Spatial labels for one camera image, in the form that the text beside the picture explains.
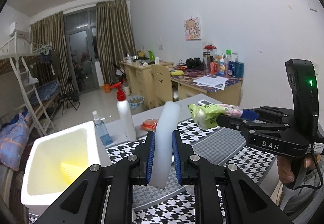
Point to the dark blue bottle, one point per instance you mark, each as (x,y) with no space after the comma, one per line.
(232,69)

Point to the blue hanging garment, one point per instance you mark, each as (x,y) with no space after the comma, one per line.
(45,56)

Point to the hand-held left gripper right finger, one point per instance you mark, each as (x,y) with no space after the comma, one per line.
(176,155)

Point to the black folding chair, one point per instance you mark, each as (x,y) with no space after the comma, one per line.
(69,92)
(119,72)

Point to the black white houndstooth mat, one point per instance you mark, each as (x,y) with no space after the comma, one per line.
(215,143)

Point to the dark hanging garment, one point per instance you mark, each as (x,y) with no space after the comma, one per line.
(55,62)

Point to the white metal bunk bed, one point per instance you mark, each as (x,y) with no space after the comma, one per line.
(48,102)
(25,87)

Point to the pink cartoon wall poster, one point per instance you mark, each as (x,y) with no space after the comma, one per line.
(193,28)

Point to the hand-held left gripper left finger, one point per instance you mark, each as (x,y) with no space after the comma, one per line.
(151,155)

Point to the blue checked bedding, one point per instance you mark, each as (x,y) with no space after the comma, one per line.
(45,91)

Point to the white foam box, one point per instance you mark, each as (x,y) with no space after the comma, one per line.
(53,153)

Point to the black headphones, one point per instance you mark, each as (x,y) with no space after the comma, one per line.
(195,63)

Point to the white jug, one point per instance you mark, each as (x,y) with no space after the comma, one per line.
(126,90)

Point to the printed paper sheets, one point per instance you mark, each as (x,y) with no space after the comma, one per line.
(210,81)

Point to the red tube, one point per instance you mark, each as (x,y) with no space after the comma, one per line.
(215,67)

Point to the white cup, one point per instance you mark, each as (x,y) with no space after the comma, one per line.
(157,60)

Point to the orange jug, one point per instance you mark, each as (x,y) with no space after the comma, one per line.
(107,88)

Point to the white tube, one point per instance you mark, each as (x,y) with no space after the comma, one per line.
(164,138)

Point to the glass balcony door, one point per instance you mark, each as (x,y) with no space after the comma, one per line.
(81,49)

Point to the green tissue packet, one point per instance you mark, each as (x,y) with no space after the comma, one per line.
(207,115)

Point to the red snack packet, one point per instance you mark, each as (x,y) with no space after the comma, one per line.
(149,124)

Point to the white bottle with red pump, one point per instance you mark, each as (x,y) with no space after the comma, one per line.
(126,120)

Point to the light wooden desk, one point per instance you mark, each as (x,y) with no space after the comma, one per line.
(136,79)

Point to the blue plaid quilt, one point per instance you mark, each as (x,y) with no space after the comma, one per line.
(12,138)

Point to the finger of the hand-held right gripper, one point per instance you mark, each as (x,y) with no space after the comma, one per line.
(249,113)
(232,121)

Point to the patterned basin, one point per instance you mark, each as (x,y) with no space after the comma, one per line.
(136,102)

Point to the wooden chair with smiley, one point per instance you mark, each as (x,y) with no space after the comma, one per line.
(160,82)

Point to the white air conditioner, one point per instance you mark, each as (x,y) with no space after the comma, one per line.
(17,28)

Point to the small kettle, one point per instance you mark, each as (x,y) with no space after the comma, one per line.
(128,58)

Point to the teal blue bottle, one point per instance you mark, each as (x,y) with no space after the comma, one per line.
(240,69)

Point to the white blue pump bottle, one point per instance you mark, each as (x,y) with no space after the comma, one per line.
(222,66)

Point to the white wall switch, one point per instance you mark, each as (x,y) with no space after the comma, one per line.
(312,5)

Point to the brown curtain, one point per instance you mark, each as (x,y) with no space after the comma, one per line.
(48,36)
(114,36)

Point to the white bottle with green cap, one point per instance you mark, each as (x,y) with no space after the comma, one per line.
(228,58)

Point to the white remote control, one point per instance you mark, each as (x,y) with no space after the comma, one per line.
(205,101)

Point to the dark thermos flask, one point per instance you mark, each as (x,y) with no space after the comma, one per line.
(206,62)

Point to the person's right hand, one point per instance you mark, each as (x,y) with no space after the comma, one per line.
(284,171)

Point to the blue spray bottle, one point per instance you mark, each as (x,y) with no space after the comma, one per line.
(103,133)

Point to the yellow pouch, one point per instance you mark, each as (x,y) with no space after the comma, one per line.
(177,72)

